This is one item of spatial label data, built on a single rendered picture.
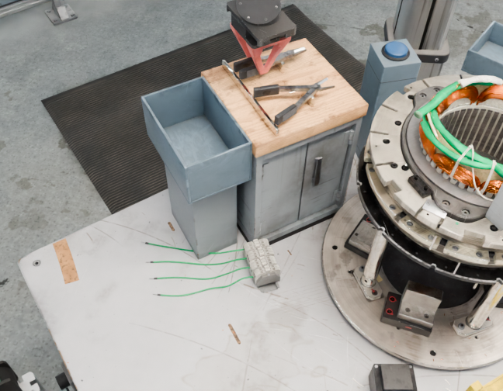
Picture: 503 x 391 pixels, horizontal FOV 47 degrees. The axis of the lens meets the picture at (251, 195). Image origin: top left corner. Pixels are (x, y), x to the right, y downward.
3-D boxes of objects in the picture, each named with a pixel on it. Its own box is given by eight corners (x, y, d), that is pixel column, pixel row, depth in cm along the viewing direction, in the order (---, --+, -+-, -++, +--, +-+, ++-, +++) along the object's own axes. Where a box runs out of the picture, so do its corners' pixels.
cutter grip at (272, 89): (254, 98, 89) (254, 90, 88) (252, 95, 90) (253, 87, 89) (279, 94, 90) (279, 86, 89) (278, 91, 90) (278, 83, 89)
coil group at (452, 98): (442, 120, 84) (451, 98, 80) (435, 112, 84) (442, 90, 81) (476, 106, 85) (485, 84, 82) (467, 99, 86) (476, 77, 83)
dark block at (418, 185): (415, 177, 78) (418, 171, 77) (431, 195, 76) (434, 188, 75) (407, 181, 77) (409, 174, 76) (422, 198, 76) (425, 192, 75)
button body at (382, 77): (392, 158, 122) (421, 62, 103) (360, 164, 121) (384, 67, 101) (380, 135, 127) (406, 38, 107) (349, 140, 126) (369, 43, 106)
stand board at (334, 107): (255, 158, 87) (256, 147, 85) (201, 83, 97) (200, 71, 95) (366, 115, 93) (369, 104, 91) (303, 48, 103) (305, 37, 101)
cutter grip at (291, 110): (277, 126, 86) (278, 118, 84) (273, 122, 86) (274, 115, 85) (296, 113, 87) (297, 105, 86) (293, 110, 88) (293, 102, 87)
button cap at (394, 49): (411, 57, 103) (411, 52, 102) (389, 60, 102) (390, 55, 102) (401, 43, 105) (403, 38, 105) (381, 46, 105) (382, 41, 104)
